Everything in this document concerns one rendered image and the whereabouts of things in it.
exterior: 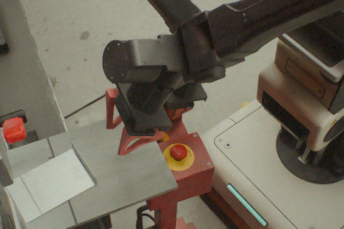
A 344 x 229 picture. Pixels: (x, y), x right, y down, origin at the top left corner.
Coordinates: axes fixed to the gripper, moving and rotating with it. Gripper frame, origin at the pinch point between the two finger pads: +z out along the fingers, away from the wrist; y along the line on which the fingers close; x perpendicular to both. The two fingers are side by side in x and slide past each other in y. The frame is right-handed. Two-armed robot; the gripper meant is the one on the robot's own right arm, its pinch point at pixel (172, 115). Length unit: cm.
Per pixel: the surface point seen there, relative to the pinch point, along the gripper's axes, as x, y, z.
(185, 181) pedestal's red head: 15.4, 1.6, 4.9
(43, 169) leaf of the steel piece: 16.2, 34.8, -11.8
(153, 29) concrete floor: -106, -53, 70
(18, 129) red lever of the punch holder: 30, 43, -42
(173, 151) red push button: 10.0, 3.7, 0.1
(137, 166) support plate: 21.2, 20.1, -15.6
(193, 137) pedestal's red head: 6.4, -3.3, 1.3
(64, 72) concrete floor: -94, -6, 82
